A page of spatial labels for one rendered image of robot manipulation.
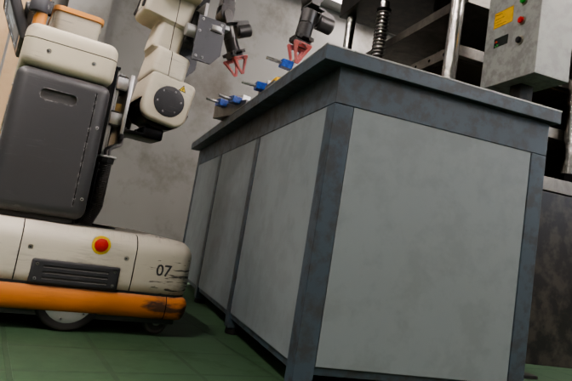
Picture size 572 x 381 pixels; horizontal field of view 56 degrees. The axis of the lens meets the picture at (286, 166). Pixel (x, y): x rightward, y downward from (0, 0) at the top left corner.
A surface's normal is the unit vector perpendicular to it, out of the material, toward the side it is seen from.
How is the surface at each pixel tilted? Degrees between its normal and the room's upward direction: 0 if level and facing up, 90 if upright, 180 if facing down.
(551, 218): 90
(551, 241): 90
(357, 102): 90
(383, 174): 90
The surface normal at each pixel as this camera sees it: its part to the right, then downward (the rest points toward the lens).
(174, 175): 0.49, -0.04
